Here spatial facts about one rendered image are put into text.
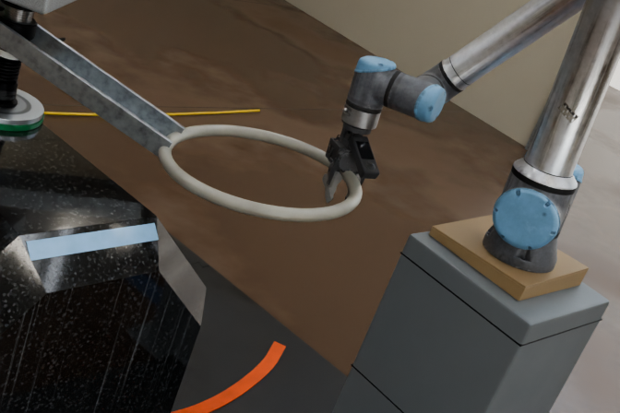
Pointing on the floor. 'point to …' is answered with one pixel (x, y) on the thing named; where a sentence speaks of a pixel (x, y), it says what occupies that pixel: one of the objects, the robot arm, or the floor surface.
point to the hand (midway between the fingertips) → (339, 200)
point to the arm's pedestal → (465, 341)
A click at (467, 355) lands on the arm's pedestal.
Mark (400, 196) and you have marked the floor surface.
